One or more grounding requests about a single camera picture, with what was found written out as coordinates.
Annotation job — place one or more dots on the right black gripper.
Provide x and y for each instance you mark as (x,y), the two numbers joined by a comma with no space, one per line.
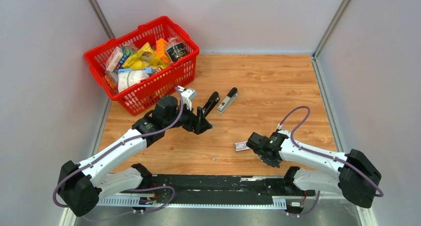
(275,163)

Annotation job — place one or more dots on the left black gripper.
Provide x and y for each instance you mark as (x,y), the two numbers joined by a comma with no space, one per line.
(198,124)

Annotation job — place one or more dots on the white red staple box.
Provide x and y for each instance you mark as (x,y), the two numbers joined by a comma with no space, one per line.
(241,146)

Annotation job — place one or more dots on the black and grey stapler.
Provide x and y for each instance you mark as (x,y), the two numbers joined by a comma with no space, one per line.
(230,97)

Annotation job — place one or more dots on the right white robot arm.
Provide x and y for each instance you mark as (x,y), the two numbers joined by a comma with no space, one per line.
(351,174)

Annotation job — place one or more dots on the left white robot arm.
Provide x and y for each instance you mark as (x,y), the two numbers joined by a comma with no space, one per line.
(82,185)

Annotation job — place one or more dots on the black labelled package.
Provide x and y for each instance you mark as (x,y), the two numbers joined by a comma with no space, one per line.
(177,51)

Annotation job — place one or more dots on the red plastic shopping basket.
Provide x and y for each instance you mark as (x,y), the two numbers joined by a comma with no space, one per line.
(145,94)

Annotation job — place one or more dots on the orange box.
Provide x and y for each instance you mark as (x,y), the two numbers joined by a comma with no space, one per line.
(161,47)

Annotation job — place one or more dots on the yellow snack bag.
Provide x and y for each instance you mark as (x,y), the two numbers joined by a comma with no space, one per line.
(144,57)

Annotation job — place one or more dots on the white round package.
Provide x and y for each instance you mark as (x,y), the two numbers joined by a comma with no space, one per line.
(128,79)

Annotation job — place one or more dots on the white pink box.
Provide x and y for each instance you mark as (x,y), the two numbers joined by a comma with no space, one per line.
(114,59)

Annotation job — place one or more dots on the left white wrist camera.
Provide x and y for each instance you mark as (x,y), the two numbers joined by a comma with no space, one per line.
(187,95)

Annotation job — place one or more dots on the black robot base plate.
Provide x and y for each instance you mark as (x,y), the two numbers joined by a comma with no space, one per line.
(219,190)

